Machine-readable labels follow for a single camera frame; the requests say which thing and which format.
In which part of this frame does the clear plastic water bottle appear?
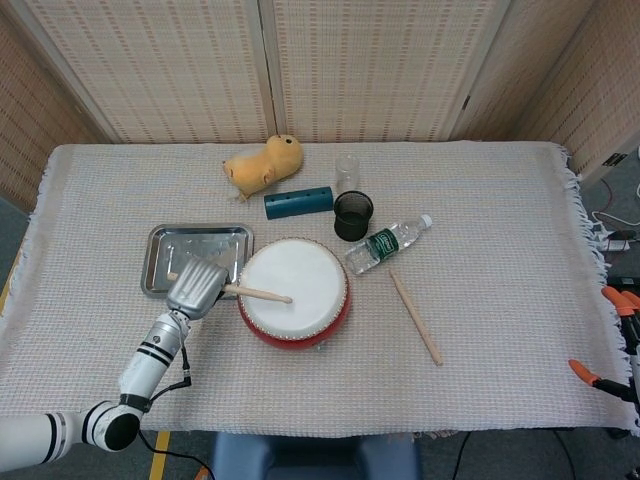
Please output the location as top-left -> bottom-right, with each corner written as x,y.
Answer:
343,213 -> 434,276

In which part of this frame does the white woven tablecloth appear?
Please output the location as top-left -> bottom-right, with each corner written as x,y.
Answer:
0,141 -> 640,434

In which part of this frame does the silver metal tray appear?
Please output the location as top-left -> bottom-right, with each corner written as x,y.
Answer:
139,223 -> 255,300

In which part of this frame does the teal cylinder block with holes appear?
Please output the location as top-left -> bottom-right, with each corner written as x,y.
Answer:
263,186 -> 335,221

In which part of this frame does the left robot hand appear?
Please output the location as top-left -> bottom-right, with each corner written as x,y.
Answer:
165,256 -> 231,320

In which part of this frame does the orange and black spring clamp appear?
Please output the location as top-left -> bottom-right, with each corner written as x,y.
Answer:
568,358 -> 639,404
601,285 -> 640,351

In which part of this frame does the wooden drumstick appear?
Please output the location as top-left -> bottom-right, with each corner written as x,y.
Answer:
388,268 -> 445,367
166,272 -> 294,305

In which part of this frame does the clear glass cup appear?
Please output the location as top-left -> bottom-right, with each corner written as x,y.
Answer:
335,154 -> 361,194

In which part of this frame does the yellow plush animal toy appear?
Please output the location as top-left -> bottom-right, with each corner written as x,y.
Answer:
221,133 -> 305,204

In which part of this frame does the woven folding screen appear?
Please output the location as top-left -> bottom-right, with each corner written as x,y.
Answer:
0,0 -> 640,211

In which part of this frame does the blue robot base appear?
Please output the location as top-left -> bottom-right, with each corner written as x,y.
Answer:
209,430 -> 424,480

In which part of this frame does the black mesh pen cup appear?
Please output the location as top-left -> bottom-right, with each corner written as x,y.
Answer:
333,189 -> 375,243

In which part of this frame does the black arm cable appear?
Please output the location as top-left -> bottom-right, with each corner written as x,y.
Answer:
149,342 -> 194,404

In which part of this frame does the red drum with white skin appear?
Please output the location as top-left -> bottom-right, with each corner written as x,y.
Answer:
236,237 -> 353,351

